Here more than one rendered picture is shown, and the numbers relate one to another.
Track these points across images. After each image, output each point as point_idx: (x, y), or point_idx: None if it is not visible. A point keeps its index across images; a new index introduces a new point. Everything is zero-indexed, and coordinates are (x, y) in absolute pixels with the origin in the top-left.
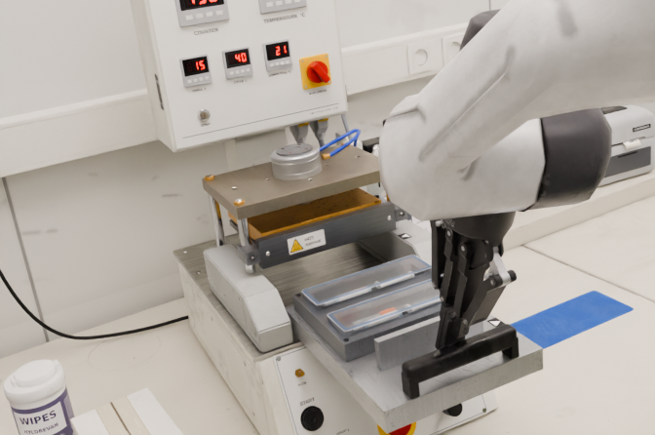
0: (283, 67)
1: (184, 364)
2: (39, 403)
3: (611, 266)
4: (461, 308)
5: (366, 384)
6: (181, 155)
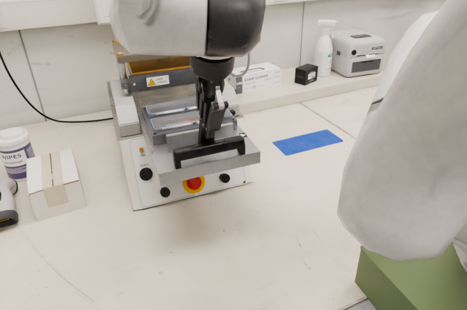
0: None
1: (106, 140)
2: (10, 149)
3: (340, 118)
4: (205, 121)
5: (156, 158)
6: None
